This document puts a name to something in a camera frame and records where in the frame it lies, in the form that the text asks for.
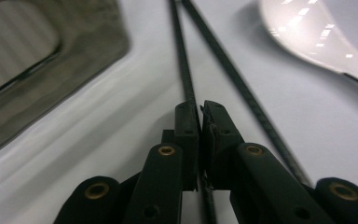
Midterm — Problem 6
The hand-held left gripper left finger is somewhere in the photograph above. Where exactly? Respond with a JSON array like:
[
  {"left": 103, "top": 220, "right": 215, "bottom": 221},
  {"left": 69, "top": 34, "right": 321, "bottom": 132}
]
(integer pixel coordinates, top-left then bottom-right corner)
[{"left": 161, "top": 100, "right": 200, "bottom": 191}]

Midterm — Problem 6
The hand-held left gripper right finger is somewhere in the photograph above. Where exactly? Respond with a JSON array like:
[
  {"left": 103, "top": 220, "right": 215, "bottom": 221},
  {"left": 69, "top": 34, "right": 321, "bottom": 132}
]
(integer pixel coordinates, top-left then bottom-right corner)
[{"left": 200, "top": 100, "right": 245, "bottom": 190}]

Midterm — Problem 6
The black chopstick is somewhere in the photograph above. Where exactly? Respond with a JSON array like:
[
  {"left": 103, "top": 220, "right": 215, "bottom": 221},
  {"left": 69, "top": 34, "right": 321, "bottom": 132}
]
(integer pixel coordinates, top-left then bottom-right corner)
[
  {"left": 168, "top": 0, "right": 217, "bottom": 224},
  {"left": 181, "top": 0, "right": 313, "bottom": 189}
]

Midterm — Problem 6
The smoky clear plastic bin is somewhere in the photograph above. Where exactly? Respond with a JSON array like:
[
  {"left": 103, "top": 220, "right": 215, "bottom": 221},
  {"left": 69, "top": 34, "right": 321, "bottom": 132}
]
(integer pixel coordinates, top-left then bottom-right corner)
[{"left": 0, "top": 0, "right": 131, "bottom": 162}]

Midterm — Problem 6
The white ceramic spoon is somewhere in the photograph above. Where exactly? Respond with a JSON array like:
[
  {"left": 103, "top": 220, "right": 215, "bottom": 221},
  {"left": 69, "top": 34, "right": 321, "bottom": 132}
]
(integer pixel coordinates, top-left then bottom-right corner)
[{"left": 258, "top": 0, "right": 358, "bottom": 94}]

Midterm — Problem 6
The white table cover sheet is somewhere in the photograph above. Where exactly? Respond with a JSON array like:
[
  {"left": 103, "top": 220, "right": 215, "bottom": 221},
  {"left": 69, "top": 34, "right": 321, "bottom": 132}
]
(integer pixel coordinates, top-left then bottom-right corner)
[{"left": 0, "top": 0, "right": 358, "bottom": 224}]

